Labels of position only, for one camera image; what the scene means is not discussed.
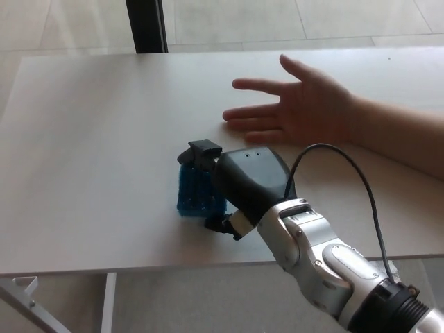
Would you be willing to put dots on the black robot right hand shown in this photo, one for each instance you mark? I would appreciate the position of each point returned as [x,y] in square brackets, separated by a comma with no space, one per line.
[249,180]

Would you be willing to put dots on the person bare hand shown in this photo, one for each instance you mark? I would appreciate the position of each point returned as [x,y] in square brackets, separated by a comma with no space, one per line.
[312,107]

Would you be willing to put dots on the blue cube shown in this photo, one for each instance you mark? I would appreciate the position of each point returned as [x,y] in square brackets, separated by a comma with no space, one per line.
[194,194]

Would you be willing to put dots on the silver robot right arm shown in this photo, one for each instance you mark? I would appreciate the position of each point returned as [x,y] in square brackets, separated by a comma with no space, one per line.
[312,239]

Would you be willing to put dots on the person bare forearm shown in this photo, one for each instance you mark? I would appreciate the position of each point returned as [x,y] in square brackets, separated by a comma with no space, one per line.
[399,132]

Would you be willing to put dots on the white vertical table leg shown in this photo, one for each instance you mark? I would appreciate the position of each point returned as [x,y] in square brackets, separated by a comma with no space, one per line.
[109,305]

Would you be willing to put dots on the white diagonal table brace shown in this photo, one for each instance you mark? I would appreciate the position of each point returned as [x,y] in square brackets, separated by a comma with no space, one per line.
[24,312]

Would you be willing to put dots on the black vertical post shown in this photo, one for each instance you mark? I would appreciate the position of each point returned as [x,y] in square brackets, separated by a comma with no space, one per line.
[145,26]

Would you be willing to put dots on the white metal hook bracket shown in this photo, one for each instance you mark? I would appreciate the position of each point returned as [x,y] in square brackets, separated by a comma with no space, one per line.
[29,286]

